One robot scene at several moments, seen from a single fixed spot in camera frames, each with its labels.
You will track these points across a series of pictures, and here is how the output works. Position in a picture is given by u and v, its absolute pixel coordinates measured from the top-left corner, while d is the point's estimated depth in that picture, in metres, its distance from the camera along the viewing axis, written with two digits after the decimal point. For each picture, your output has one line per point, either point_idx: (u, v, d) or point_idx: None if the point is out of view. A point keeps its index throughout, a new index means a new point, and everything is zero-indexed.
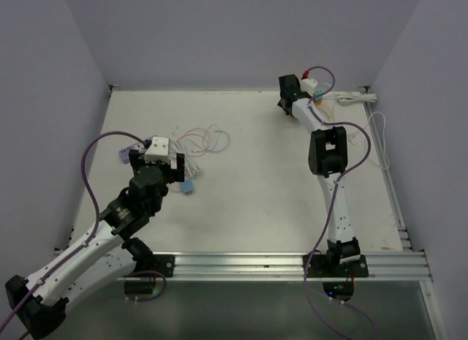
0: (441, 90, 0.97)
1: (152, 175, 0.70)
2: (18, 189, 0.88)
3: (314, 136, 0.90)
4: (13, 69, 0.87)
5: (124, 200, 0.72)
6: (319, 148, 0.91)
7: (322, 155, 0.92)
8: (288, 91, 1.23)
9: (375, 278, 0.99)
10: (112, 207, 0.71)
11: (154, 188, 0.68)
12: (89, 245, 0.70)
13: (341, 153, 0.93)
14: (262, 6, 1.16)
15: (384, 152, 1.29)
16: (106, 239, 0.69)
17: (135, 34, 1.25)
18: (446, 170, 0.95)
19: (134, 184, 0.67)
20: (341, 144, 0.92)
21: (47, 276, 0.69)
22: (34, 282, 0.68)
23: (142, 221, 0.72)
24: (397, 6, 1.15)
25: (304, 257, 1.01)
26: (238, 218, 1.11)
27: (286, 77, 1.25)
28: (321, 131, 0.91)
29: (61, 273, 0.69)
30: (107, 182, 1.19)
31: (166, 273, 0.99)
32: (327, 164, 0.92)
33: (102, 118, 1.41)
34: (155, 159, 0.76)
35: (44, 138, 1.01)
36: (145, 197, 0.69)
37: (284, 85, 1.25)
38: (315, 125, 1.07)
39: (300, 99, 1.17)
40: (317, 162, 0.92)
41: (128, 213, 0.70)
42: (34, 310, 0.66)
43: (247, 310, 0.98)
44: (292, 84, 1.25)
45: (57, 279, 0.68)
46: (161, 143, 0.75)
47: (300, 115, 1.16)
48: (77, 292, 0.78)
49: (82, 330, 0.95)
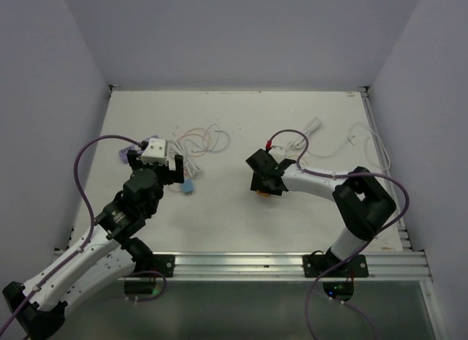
0: (442, 90, 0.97)
1: (146, 178, 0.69)
2: (17, 189, 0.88)
3: (341, 194, 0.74)
4: (12, 69, 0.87)
5: (120, 204, 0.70)
6: (356, 208, 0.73)
7: (363, 211, 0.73)
8: (268, 168, 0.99)
9: (375, 278, 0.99)
10: (107, 210, 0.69)
11: (148, 190, 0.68)
12: (85, 250, 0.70)
13: (381, 197, 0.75)
14: (262, 6, 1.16)
15: (385, 152, 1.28)
16: (102, 243, 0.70)
17: (135, 34, 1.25)
18: (447, 170, 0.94)
19: (129, 187, 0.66)
20: (375, 189, 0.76)
21: (43, 281, 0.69)
22: (31, 289, 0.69)
23: (138, 224, 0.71)
24: (398, 6, 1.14)
25: (304, 257, 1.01)
26: (236, 219, 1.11)
27: (255, 156, 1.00)
28: (345, 187, 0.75)
29: (57, 278, 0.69)
30: (107, 183, 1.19)
31: (166, 273, 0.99)
32: (374, 218, 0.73)
33: (102, 118, 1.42)
34: (153, 159, 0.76)
35: (44, 138, 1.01)
36: (140, 201, 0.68)
37: (259, 165, 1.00)
38: (326, 183, 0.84)
39: (289, 167, 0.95)
40: (365, 224, 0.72)
41: (123, 217, 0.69)
42: (30, 316, 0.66)
43: (247, 311, 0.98)
44: (266, 159, 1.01)
45: (53, 285, 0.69)
46: (158, 144, 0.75)
47: (297, 185, 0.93)
48: (77, 295, 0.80)
49: (83, 331, 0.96)
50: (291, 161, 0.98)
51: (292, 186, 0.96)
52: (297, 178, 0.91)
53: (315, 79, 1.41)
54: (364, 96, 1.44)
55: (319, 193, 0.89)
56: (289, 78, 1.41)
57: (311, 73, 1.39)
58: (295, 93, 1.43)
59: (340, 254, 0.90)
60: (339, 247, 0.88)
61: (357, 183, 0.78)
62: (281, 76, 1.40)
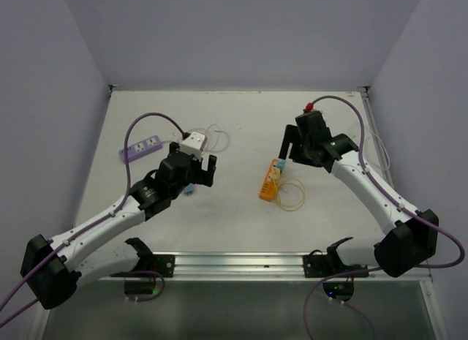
0: (441, 89, 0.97)
1: (181, 159, 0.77)
2: (19, 188, 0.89)
3: (395, 232, 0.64)
4: (12, 69, 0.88)
5: (150, 183, 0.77)
6: (405, 251, 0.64)
7: (407, 257, 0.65)
8: (317, 138, 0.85)
9: (375, 278, 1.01)
10: (139, 186, 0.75)
11: (182, 170, 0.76)
12: (116, 215, 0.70)
13: (428, 248, 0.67)
14: (262, 6, 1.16)
15: (386, 153, 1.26)
16: (132, 212, 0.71)
17: (135, 34, 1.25)
18: (447, 170, 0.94)
19: (165, 164, 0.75)
20: (431, 239, 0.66)
21: (73, 238, 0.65)
22: (59, 243, 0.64)
23: (164, 203, 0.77)
24: (398, 7, 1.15)
25: (304, 257, 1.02)
26: (236, 219, 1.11)
27: (309, 118, 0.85)
28: (407, 229, 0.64)
29: (88, 238, 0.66)
30: (107, 183, 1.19)
31: (166, 273, 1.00)
32: (410, 265, 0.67)
33: (102, 118, 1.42)
34: (189, 151, 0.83)
35: (44, 137, 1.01)
36: (172, 180, 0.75)
37: (310, 129, 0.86)
38: (386, 208, 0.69)
39: (349, 154, 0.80)
40: (399, 267, 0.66)
41: (153, 194, 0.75)
42: (56, 269, 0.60)
43: (246, 310, 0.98)
44: (320, 127, 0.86)
45: (82, 243, 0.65)
46: (198, 137, 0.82)
47: (349, 180, 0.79)
48: (89, 270, 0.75)
49: (82, 331, 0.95)
50: (352, 146, 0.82)
51: (338, 174, 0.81)
52: (355, 176, 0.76)
53: (315, 78, 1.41)
54: (364, 96, 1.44)
55: (366, 205, 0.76)
56: (289, 79, 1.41)
57: (311, 73, 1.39)
58: (294, 93, 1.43)
59: (344, 257, 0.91)
60: (346, 251, 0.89)
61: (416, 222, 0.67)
62: (282, 77, 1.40)
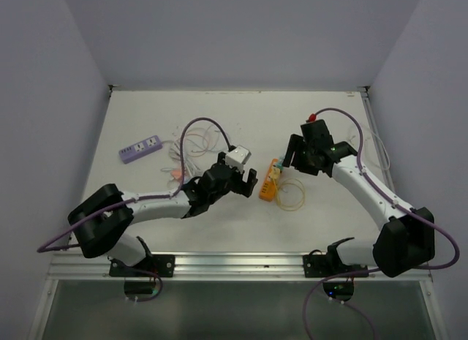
0: (441, 90, 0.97)
1: (223, 172, 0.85)
2: (19, 188, 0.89)
3: (389, 227, 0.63)
4: (12, 69, 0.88)
5: (194, 186, 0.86)
6: (399, 246, 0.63)
7: (403, 254, 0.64)
8: (320, 143, 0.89)
9: (375, 278, 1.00)
10: (186, 187, 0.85)
11: (221, 182, 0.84)
12: (172, 198, 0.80)
13: (425, 246, 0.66)
14: (262, 7, 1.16)
15: (386, 153, 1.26)
16: (183, 204, 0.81)
17: (135, 34, 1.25)
18: (447, 170, 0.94)
19: (208, 175, 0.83)
20: (428, 238, 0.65)
21: (141, 198, 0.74)
22: (129, 197, 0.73)
23: (202, 207, 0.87)
24: (398, 7, 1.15)
25: (304, 257, 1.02)
26: (235, 219, 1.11)
27: (313, 125, 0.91)
28: (400, 224, 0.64)
29: (151, 204, 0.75)
30: (107, 182, 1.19)
31: (166, 273, 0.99)
32: (406, 264, 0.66)
33: (102, 118, 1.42)
34: (232, 164, 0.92)
35: (44, 137, 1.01)
36: (212, 189, 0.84)
37: (314, 135, 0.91)
38: (381, 205, 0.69)
39: (347, 158, 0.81)
40: (395, 264, 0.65)
41: (195, 197, 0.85)
42: (123, 216, 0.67)
43: (246, 310, 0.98)
44: (323, 133, 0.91)
45: (146, 206, 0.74)
46: (243, 153, 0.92)
47: (347, 183, 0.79)
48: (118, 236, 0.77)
49: (83, 330, 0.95)
50: (352, 152, 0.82)
51: (338, 178, 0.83)
52: (352, 177, 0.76)
53: (315, 78, 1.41)
54: (364, 96, 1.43)
55: (365, 207, 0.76)
56: (289, 79, 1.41)
57: (311, 73, 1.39)
58: (294, 93, 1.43)
59: (343, 256, 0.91)
60: (346, 251, 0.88)
61: (412, 221, 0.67)
62: (282, 77, 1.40)
